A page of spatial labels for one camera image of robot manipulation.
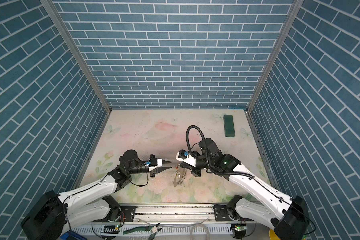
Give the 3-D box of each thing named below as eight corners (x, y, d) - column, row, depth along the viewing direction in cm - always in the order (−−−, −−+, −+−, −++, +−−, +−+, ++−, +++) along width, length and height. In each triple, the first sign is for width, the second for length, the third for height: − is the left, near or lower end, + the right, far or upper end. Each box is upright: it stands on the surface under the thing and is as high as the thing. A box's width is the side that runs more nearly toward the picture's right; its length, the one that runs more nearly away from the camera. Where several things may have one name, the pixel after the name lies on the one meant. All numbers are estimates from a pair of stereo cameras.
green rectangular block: (224, 136, 107) (225, 134, 105) (223, 116, 120) (224, 114, 118) (234, 137, 106) (235, 135, 105) (232, 116, 119) (232, 114, 118)
